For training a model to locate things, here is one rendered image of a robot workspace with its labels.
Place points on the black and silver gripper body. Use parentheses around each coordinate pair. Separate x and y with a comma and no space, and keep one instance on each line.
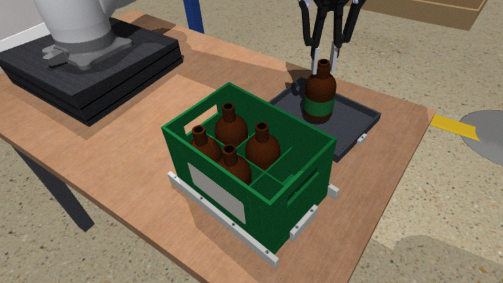
(332,5)

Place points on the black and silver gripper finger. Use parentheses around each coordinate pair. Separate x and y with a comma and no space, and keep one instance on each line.
(338,37)
(318,27)

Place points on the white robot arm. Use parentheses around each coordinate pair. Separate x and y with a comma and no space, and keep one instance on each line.
(81,31)

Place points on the green plastic crate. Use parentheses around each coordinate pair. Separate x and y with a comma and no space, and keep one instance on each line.
(275,201)

